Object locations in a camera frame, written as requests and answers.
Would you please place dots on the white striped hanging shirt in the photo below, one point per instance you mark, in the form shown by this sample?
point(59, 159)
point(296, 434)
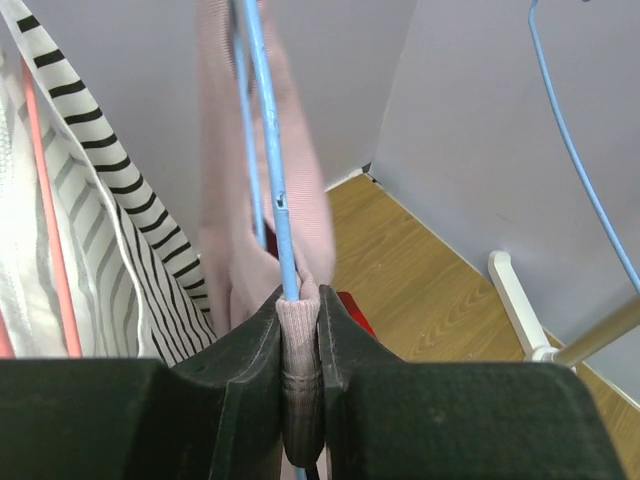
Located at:
point(136, 282)

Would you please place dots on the mauve pink tank top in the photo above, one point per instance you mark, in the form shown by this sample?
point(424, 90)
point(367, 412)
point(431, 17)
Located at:
point(236, 198)

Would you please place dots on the light blue hanger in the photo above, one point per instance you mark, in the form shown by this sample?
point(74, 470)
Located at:
point(251, 60)
point(573, 154)

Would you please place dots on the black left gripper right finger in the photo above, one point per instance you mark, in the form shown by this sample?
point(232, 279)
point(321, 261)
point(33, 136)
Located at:
point(386, 418)

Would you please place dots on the red black plaid shirt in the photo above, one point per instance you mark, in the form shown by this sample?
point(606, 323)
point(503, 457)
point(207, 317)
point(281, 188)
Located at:
point(355, 312)

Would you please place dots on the white clothes rack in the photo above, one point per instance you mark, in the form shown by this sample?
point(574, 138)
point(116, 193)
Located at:
point(532, 336)

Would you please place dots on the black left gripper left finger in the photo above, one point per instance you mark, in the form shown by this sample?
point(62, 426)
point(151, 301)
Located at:
point(215, 415)

